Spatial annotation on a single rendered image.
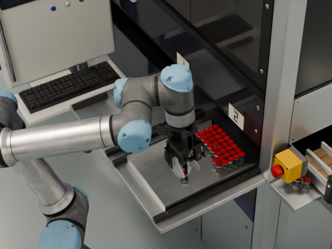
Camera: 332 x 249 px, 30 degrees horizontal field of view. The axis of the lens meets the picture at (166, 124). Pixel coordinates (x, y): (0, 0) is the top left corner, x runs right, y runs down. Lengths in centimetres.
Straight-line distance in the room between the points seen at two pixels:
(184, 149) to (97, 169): 176
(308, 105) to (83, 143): 77
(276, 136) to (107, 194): 147
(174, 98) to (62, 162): 196
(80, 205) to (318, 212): 98
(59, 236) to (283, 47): 81
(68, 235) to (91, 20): 110
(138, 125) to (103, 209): 177
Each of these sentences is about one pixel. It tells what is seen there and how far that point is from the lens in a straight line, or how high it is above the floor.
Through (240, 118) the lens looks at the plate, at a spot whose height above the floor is 103.
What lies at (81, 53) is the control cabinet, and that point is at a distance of 266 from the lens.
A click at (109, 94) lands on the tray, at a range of 234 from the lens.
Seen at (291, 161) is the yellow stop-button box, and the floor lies 103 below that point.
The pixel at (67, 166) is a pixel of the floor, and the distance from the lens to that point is 338.
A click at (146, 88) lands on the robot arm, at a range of 150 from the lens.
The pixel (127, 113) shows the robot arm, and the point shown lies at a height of 146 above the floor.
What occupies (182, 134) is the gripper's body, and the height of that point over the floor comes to 132.
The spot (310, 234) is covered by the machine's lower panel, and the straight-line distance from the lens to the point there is 252.
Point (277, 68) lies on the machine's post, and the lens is 176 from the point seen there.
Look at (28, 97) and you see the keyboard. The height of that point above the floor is 83.
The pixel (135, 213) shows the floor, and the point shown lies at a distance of 311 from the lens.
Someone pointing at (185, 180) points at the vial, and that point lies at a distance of 175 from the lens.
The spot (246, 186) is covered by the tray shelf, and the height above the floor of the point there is 88.
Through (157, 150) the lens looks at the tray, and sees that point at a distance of 215.
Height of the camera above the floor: 241
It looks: 43 degrees down
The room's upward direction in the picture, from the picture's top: 3 degrees counter-clockwise
